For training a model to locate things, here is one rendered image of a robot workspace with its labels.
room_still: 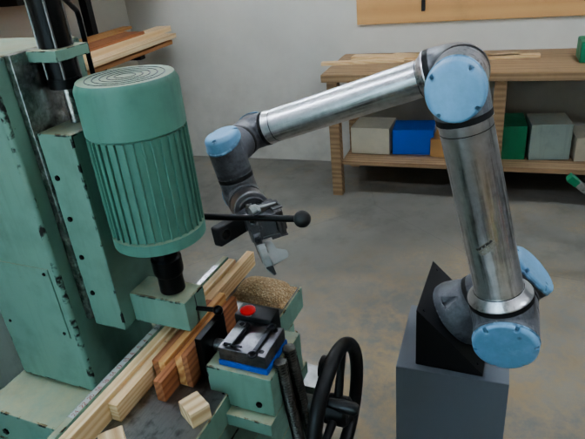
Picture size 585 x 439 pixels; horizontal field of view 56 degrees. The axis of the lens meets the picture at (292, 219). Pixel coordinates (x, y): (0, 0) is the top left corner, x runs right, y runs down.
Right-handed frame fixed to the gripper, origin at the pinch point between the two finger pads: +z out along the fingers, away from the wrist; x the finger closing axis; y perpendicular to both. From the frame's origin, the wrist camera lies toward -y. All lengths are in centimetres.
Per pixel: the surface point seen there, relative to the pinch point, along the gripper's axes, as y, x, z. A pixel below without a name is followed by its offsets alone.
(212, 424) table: -20.0, 20.8, 21.1
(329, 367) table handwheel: 2.9, 16.5, 22.8
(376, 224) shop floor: 100, 103, -193
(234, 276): -6.4, 14.3, -17.8
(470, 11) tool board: 205, -2, -238
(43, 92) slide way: -30.8, -38.8, -6.3
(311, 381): 4.8, 47.2, -11.3
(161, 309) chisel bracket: -23.6, 6.5, 0.6
